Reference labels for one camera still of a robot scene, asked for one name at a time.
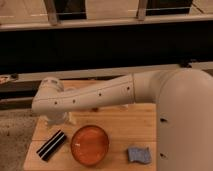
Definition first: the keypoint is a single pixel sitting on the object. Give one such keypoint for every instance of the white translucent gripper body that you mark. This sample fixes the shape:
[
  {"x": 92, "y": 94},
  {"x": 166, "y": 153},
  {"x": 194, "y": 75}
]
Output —
[{"x": 66, "y": 118}]

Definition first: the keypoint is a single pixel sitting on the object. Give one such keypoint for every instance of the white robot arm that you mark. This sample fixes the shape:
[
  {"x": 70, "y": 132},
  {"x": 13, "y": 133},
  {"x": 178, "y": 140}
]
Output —
[{"x": 184, "y": 109}]

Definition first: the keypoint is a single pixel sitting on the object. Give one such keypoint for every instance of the red sauce bottle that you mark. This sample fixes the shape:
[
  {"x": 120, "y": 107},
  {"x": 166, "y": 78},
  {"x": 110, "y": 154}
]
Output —
[{"x": 95, "y": 109}]

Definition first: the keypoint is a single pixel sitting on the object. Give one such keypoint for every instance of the orange bowl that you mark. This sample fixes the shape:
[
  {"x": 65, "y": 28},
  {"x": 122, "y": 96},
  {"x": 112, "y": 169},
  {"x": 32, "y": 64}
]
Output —
[{"x": 89, "y": 145}]

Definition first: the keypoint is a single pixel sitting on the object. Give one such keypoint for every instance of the wooden cutting board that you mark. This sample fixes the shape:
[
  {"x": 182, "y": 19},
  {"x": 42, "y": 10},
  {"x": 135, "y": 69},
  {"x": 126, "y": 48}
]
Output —
[{"x": 126, "y": 126}]

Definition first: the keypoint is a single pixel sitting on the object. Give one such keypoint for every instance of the blue sponge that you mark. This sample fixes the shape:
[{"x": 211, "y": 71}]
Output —
[{"x": 139, "y": 154}]

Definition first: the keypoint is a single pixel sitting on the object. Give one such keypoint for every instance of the black clamp on rail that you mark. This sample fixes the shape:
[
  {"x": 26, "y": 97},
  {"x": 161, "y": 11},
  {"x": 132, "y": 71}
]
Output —
[{"x": 185, "y": 64}]

